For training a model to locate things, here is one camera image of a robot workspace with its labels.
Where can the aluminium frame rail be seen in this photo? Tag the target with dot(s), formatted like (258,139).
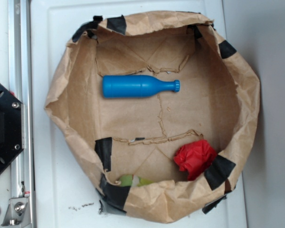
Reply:
(20,82)

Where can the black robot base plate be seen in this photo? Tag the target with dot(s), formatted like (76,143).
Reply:
(10,128)

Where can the metal corner bracket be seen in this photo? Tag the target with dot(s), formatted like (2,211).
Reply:
(17,214)

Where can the green and white toy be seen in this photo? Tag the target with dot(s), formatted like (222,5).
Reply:
(133,181)

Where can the red crumpled paper ball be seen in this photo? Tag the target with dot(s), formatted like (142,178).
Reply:
(195,158)

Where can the brown paper bag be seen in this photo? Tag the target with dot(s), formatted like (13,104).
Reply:
(218,101)

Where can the blue plastic bottle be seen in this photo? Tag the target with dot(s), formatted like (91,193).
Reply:
(136,86)

